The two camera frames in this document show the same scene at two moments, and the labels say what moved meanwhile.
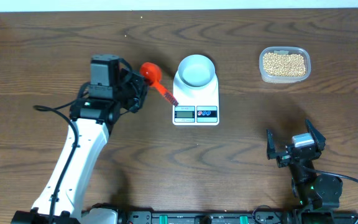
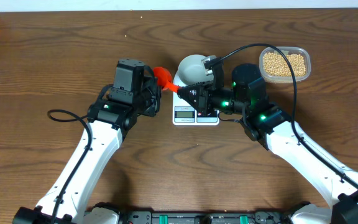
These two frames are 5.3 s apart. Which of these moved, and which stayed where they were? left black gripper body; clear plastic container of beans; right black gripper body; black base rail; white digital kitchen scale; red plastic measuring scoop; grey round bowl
Moved: red plastic measuring scoop; left black gripper body; right black gripper body
Stayed: black base rail; white digital kitchen scale; clear plastic container of beans; grey round bowl
